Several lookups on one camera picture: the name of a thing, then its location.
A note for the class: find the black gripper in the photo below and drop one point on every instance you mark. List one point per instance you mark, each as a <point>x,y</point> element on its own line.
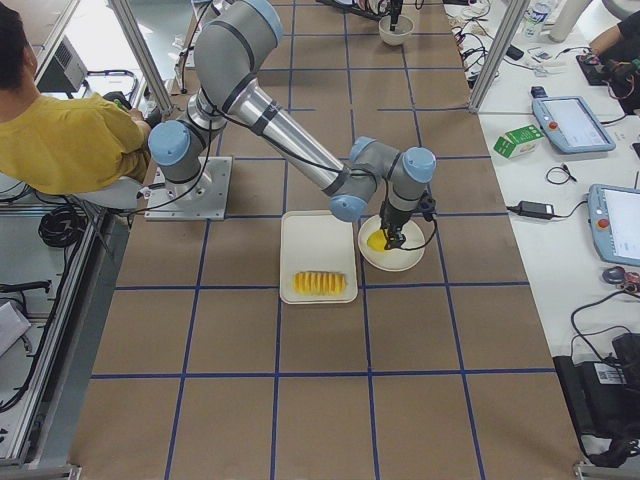
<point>392,220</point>
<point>395,9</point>

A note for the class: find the white ceramic bowl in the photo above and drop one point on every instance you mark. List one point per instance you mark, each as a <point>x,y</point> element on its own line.
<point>399,34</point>

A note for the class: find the yellow lemon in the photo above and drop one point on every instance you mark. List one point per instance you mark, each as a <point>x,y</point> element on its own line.
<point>376,241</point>

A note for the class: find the cream round plate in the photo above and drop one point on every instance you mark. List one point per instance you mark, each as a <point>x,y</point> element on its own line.
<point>395,260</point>

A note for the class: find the white rectangular tray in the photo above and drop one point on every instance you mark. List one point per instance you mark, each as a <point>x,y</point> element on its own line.
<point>316,241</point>

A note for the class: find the sliced yellow pineapple toy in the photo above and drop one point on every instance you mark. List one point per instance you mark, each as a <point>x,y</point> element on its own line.
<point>319,283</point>

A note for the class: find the black power adapter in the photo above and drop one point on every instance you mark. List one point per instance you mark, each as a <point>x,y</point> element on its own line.
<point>536,210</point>

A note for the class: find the green white carton box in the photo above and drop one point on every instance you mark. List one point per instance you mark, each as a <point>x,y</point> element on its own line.
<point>517,142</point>

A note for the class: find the blue teach pendant far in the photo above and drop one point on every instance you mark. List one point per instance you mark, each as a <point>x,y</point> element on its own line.
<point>570,125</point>

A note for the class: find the blue teach pendant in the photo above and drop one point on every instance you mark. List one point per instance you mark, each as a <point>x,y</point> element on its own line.
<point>614,221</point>
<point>570,125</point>

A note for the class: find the blue teach pendant near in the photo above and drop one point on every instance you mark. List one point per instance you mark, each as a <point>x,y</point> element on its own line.
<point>614,221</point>

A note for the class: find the person in yellow shirt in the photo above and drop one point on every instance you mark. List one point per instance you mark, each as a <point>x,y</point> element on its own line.
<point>61,147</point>

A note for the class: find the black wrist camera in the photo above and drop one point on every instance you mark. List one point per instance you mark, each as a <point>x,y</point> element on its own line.
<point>427,207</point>

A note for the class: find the aluminium frame post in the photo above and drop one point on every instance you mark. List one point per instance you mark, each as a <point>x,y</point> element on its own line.
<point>499,46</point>

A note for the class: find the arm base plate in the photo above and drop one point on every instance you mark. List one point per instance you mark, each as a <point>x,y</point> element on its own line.
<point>202,198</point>

